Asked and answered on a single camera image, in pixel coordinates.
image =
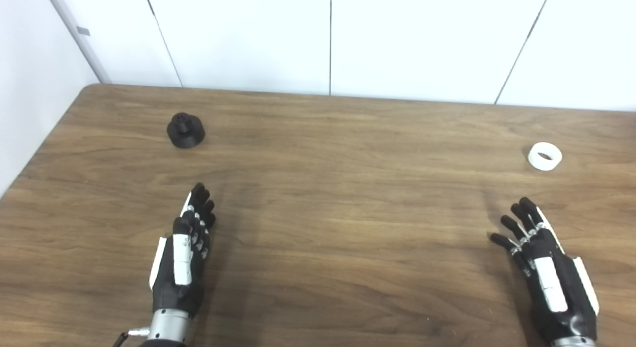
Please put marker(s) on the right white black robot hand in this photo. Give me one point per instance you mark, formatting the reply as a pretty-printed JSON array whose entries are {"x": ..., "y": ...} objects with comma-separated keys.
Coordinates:
[{"x": 554, "y": 287}]

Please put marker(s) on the grey wall corner post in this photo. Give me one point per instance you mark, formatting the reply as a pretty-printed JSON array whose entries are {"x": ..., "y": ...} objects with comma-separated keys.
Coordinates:
[{"x": 79, "y": 39}]

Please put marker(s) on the small grey wall clip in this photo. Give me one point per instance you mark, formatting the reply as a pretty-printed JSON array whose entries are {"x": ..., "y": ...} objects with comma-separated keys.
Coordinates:
[{"x": 83, "y": 31}]

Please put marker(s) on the round black part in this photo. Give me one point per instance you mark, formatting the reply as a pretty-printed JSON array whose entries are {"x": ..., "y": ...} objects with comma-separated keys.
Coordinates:
[{"x": 186, "y": 133}]

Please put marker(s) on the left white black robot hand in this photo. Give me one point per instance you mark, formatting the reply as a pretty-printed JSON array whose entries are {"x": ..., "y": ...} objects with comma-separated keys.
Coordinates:
[{"x": 181, "y": 267}]

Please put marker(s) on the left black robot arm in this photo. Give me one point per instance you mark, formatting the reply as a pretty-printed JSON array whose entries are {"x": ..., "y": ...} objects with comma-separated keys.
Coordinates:
[{"x": 166, "y": 327}]

